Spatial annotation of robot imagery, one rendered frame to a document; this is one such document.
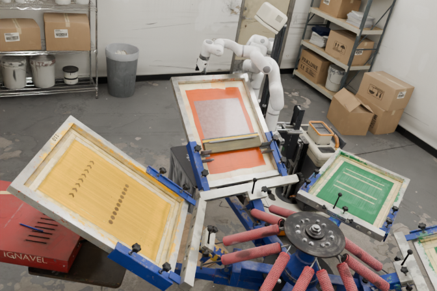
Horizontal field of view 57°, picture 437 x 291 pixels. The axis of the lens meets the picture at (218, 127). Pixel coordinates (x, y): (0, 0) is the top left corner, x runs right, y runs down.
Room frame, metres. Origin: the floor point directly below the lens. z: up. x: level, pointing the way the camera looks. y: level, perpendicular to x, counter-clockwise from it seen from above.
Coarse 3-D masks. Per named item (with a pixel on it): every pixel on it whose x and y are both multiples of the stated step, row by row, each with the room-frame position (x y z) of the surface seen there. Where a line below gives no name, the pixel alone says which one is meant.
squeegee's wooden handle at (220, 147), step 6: (246, 138) 2.25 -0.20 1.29; (252, 138) 2.27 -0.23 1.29; (258, 138) 2.29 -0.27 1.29; (204, 144) 2.09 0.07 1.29; (210, 144) 2.11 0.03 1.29; (216, 144) 2.13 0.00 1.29; (222, 144) 2.15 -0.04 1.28; (228, 144) 2.16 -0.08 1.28; (234, 144) 2.18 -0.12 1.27; (240, 144) 2.20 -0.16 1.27; (246, 144) 2.22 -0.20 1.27; (252, 144) 2.24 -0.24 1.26; (258, 144) 2.26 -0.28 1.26; (204, 150) 2.08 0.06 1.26; (216, 150) 2.10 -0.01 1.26; (222, 150) 2.12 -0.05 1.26; (228, 150) 2.14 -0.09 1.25; (234, 150) 2.17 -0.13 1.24
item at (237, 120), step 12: (216, 96) 2.48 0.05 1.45; (228, 96) 2.52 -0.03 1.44; (240, 96) 2.56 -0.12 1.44; (228, 108) 2.44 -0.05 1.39; (240, 108) 2.47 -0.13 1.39; (228, 120) 2.36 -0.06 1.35; (240, 120) 2.39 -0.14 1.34; (228, 132) 2.28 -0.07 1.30; (240, 132) 2.31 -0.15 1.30; (252, 132) 2.35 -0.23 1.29; (240, 156) 2.16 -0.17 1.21; (252, 156) 2.20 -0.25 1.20; (240, 168) 2.09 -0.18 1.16
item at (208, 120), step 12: (192, 96) 2.40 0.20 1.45; (204, 96) 2.44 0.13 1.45; (192, 108) 2.32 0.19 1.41; (204, 108) 2.36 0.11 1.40; (216, 108) 2.40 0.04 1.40; (204, 120) 2.28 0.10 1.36; (216, 120) 2.32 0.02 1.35; (204, 132) 2.21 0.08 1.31; (216, 132) 2.24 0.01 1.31; (216, 156) 2.10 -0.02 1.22; (228, 156) 2.13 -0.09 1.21; (216, 168) 2.02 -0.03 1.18; (228, 168) 2.06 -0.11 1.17
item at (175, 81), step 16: (176, 80) 2.42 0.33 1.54; (192, 80) 2.47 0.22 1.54; (208, 80) 2.53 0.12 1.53; (224, 80) 2.61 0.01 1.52; (240, 80) 2.68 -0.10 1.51; (176, 96) 2.32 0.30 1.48; (256, 112) 2.47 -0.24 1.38; (272, 160) 2.21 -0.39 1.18; (240, 176) 2.01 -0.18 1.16; (256, 176) 2.05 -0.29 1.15; (272, 176) 2.11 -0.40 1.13
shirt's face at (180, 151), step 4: (172, 148) 2.50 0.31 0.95; (176, 148) 2.51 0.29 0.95; (180, 148) 2.52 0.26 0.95; (184, 148) 2.53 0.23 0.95; (176, 152) 2.46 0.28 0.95; (180, 152) 2.47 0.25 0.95; (184, 152) 2.48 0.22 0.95; (176, 156) 2.41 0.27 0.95; (180, 156) 2.42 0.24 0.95; (184, 156) 2.43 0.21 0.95; (180, 160) 2.36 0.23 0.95; (184, 160) 2.37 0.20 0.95; (188, 160) 2.38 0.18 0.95; (184, 164) 2.32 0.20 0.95; (188, 164) 2.33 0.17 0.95; (184, 168) 2.28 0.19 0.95; (188, 168) 2.28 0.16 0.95; (188, 172) 2.24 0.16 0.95; (192, 172) 2.25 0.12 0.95; (192, 176) 2.20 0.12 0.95; (192, 180) 2.16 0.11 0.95; (196, 184) 2.12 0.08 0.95
